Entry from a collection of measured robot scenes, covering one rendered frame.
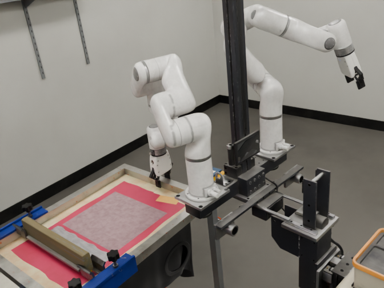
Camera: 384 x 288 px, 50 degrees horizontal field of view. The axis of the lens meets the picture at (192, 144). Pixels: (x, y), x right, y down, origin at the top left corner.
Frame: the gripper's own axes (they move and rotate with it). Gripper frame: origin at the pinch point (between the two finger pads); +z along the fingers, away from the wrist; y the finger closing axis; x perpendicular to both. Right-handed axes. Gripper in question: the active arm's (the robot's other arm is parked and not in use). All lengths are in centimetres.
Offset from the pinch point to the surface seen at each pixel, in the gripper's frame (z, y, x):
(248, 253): 98, 72, 3
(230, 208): 98, 110, 44
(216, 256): 52, 17, -14
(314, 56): 25, 309, 66
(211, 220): 28.6, 17.1, -13.2
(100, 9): -54, 138, 200
